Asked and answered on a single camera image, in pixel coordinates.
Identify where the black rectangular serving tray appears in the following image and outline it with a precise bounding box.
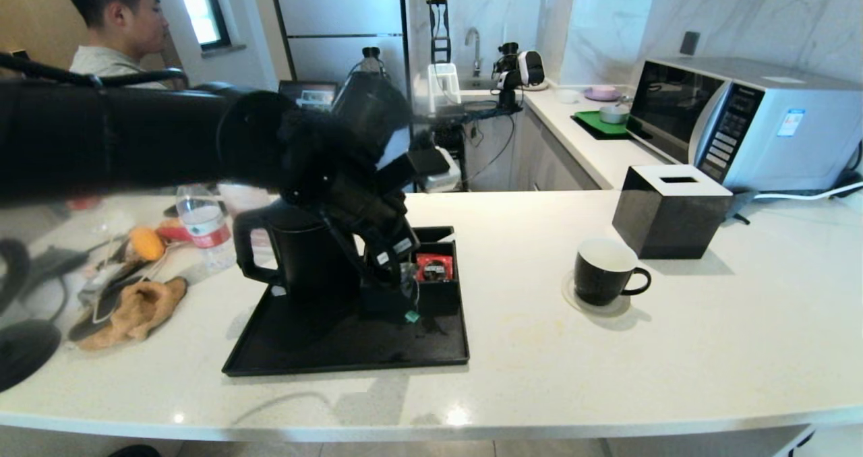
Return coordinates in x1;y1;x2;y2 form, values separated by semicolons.
222;255;471;377

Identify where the red mesh pouch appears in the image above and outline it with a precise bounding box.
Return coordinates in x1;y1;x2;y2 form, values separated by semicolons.
158;220;196;243

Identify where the black centre stand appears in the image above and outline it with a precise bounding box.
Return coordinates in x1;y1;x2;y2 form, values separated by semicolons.
426;0;473;188

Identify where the black compartment organizer box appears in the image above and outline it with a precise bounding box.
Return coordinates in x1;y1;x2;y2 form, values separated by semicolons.
360;226;463;319

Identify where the black device with green light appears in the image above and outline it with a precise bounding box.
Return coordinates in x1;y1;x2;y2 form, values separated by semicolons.
361;47;390;77

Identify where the chrome kitchen faucet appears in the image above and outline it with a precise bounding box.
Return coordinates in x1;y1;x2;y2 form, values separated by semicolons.
465;28;483;78

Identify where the translucent white box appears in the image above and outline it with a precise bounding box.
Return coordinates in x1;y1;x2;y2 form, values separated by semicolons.
428;64;461;104

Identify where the clear water bottle red label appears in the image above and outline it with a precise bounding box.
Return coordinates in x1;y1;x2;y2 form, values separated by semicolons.
175;186;238;272

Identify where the black tray under mat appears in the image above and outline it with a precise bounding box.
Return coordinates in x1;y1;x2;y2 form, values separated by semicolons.
571;114;634;140

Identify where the man in grey shirt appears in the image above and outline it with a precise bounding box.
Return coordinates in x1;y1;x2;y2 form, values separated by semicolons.
55;0;176;90

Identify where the black electric kettle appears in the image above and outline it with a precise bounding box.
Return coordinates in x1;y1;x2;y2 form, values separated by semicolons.
233;197;365;304

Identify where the dark framed window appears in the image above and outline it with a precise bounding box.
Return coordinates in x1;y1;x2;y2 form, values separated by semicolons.
174;0;233;50

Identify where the white kitchen cabinet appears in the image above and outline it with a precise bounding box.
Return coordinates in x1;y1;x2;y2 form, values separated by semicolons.
523;110;601;191

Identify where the black strap tangle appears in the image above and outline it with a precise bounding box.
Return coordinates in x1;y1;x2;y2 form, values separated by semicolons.
67;251;169;342

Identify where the red instant coffee sachet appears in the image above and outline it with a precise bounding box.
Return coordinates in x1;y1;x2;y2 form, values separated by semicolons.
416;253;456;283

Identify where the black mug white inside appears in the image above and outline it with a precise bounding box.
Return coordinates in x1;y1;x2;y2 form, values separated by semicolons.
574;237;653;307

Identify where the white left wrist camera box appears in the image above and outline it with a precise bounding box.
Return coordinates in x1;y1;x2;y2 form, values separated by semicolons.
374;127;463;193

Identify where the black open laptop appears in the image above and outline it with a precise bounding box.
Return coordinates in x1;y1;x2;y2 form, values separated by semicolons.
278;81;338;111

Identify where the white power cable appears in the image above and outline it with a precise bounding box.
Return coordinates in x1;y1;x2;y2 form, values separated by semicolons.
752;182;863;202

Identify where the black tissue box white lid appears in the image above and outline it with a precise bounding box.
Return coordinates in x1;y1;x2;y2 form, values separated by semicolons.
612;164;734;260

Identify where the thick black arm hose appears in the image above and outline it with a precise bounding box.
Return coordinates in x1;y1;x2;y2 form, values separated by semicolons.
0;51;191;90

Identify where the round clear coaster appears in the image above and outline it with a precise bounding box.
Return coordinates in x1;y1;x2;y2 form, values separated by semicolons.
562;269;632;317

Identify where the green mat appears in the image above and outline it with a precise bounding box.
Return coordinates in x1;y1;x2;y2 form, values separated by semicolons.
574;110;631;135

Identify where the silver microwave oven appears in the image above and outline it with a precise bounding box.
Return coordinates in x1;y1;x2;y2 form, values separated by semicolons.
625;56;863;193

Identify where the grey pyramid tea bag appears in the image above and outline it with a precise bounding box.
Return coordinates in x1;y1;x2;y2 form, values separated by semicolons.
401;263;424;324

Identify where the grey white refrigerator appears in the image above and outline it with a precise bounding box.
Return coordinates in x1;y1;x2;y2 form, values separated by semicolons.
268;0;415;94

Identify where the orange oval toy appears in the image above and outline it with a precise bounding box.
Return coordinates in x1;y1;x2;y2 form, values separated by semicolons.
130;226;167;262

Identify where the black round kettle base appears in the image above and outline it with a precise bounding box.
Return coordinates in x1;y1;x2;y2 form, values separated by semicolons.
0;319;63;392

